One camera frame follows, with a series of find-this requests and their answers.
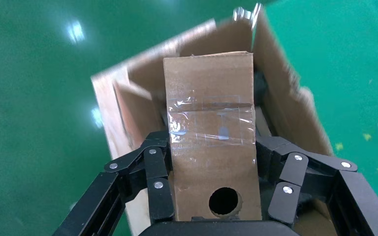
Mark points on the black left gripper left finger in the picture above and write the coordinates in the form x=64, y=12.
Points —
x=153, y=169

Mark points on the large open cardboard carton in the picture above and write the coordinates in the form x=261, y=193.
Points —
x=290, y=97

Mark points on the silver metal table clamp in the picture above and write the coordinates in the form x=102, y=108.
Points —
x=241, y=13

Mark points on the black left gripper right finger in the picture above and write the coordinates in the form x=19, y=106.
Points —
x=293, y=172

